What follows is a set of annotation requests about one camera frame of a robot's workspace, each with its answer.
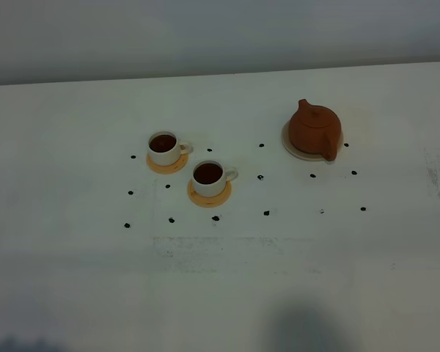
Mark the brown clay teapot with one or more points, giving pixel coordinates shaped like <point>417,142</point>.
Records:
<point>317,117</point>

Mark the white teapot saucer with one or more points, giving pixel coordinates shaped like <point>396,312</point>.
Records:
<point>294,151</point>

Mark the white teacup near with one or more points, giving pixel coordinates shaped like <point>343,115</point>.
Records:
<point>210,178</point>

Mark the white teacup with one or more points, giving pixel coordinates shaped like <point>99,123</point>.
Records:
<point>165,149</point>
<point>210,178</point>

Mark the orange coaster near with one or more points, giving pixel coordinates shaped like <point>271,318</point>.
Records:
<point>209,202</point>

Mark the orange coaster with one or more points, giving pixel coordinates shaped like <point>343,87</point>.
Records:
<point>166,166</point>
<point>209,202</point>

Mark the orange coaster far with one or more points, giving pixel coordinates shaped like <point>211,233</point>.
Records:
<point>166,166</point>

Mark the white teacup far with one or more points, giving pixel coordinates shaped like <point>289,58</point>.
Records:
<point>165,149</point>

